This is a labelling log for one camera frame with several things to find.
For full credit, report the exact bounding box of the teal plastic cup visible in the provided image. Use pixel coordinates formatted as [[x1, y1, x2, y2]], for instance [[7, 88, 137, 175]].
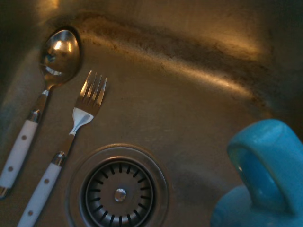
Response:
[[210, 119, 303, 227]]

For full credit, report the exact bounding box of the stainless steel double sink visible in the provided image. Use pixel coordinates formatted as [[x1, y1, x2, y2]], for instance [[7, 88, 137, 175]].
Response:
[[0, 0, 303, 227]]

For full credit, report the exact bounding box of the metal sink drain strainer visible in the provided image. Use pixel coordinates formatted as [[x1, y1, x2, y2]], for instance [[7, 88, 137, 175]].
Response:
[[65, 143, 170, 227]]

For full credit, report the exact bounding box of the white handled metal fork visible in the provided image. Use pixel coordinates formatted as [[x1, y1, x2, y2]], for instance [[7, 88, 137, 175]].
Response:
[[16, 70, 108, 227]]

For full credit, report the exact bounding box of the white handled metal spoon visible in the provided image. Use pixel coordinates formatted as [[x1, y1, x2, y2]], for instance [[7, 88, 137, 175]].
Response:
[[0, 29, 81, 200]]

